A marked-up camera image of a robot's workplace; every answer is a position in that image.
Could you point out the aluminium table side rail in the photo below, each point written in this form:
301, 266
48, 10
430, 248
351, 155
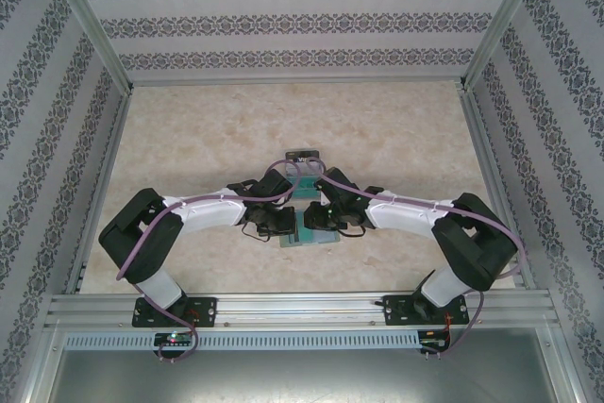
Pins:
498, 186
100, 186

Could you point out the grey-green plate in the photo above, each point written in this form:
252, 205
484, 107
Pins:
288, 244

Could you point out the teal plastic card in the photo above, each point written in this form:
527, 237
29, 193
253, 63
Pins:
305, 235

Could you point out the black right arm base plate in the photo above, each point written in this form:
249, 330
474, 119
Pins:
396, 311

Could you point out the grey sheet metal tray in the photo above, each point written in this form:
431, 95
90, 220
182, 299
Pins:
302, 379

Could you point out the pale blue card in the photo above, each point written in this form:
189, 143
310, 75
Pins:
325, 237

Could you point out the aluminium frame post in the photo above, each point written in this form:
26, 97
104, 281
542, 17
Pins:
500, 21
94, 21

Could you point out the black plastic card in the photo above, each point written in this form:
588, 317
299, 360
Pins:
297, 155

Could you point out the teal card with number print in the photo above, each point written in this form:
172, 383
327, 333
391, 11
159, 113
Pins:
307, 188

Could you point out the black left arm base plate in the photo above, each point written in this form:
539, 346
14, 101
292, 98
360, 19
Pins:
203, 311

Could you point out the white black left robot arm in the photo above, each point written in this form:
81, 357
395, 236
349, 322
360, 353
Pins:
207, 214

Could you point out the white striped card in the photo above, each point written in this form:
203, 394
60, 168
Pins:
309, 166

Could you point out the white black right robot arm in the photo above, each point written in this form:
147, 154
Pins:
401, 216

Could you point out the aluminium lower frame beam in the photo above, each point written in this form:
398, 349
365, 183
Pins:
564, 365
40, 365

